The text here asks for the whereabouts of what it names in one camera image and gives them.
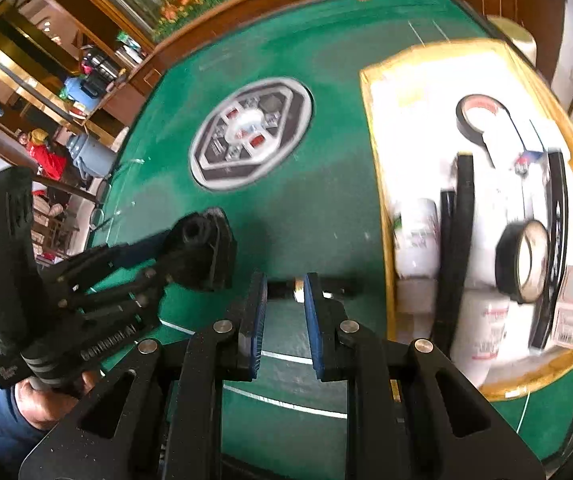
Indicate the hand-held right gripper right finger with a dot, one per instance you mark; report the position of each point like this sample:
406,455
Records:
314,330

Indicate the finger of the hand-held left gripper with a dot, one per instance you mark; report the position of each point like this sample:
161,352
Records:
116,257
116,300

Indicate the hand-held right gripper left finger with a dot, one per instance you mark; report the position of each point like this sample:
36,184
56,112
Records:
259,330

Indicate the white bottle with green label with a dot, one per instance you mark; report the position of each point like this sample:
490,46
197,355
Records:
481,340
416,250

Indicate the brown tape roll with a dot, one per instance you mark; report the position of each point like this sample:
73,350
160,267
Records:
503,260

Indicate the yellow cardboard box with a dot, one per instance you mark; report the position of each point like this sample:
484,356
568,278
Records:
370,125

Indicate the black tape roll red core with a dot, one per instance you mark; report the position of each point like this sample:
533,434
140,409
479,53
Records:
463,120

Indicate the black pen with white print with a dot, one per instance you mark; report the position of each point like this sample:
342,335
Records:
558,210

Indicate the person's left hand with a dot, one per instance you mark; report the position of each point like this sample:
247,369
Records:
41,405

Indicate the clear eyeglasses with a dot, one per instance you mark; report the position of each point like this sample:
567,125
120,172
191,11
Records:
116,195

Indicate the blue water jug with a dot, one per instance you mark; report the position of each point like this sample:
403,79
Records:
89,157

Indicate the wooden shelf unit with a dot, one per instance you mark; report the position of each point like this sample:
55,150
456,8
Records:
31,60

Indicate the round table control panel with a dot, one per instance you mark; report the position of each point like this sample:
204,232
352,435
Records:
251,135

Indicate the cream round bin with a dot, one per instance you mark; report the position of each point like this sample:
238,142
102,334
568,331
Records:
513,40

